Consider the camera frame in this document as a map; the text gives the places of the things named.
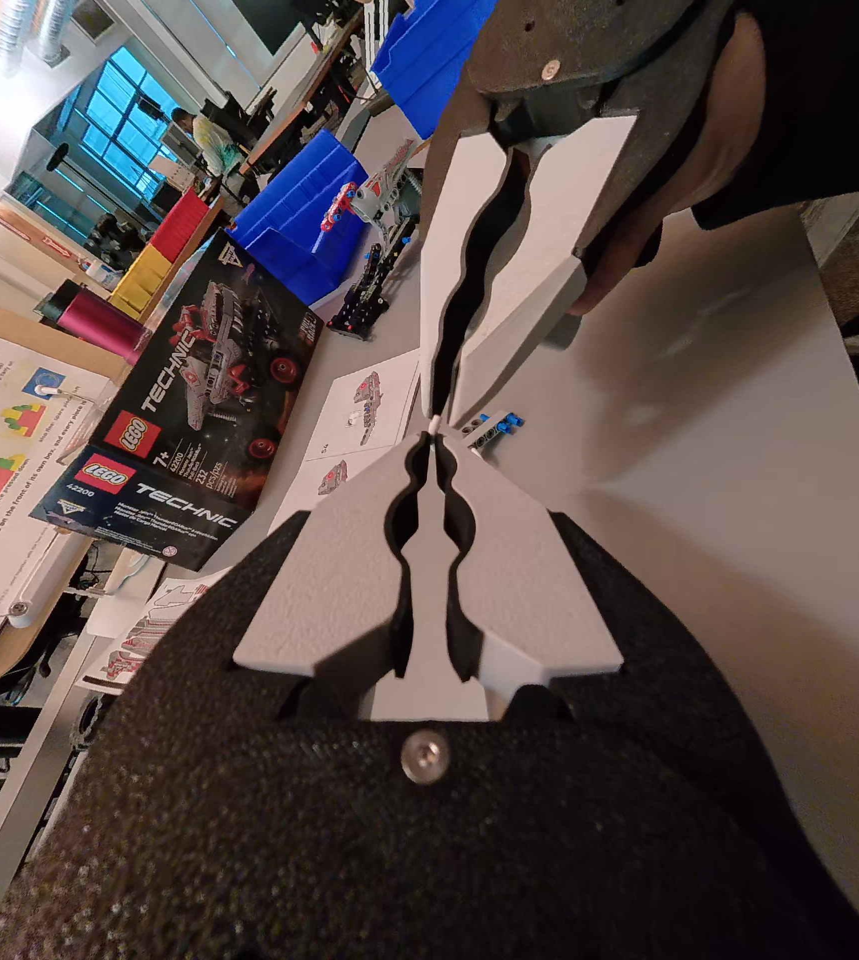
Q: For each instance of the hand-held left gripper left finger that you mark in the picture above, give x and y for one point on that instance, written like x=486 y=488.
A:
x=324 y=585

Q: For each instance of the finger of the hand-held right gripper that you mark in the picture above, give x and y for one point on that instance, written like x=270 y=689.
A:
x=542 y=247
x=448 y=247

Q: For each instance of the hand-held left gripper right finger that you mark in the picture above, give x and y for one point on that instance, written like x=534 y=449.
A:
x=527 y=585

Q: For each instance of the grey toy jaw beam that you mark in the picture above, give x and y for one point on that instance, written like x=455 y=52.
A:
x=491 y=429

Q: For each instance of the white toy tooth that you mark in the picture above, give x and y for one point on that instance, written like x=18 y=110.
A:
x=437 y=424

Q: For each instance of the person's right forearm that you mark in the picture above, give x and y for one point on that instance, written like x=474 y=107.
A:
x=834 y=97

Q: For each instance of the grey desk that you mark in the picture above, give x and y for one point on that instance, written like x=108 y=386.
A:
x=699 y=487

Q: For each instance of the person's right hand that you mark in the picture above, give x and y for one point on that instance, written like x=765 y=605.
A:
x=624 y=262

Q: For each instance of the grey toy truck body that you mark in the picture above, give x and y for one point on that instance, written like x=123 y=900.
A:
x=384 y=191

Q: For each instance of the black toy chassis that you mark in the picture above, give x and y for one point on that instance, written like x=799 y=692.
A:
x=362 y=300

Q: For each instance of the red toy beam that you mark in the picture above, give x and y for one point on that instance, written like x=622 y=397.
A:
x=336 y=210

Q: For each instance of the open instruction booklet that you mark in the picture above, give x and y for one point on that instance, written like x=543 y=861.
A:
x=354 y=442

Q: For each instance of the blue storage bin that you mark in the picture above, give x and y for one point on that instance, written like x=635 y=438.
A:
x=294 y=217
x=422 y=45

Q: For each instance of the loose instruction pages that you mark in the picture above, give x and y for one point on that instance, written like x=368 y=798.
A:
x=137 y=630

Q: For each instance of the black toy set box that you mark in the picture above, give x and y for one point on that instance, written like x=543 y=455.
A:
x=197 y=390

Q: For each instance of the stack of red bins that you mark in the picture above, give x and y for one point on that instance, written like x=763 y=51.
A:
x=178 y=221

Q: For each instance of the stack of yellow bins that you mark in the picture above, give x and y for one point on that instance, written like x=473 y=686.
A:
x=141 y=277

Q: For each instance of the magenta metal bottle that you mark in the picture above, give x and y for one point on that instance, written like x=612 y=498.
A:
x=99 y=322

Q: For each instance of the large window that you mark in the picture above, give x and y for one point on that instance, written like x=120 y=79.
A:
x=114 y=112

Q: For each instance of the silver air duct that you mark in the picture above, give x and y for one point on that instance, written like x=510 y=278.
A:
x=24 y=30

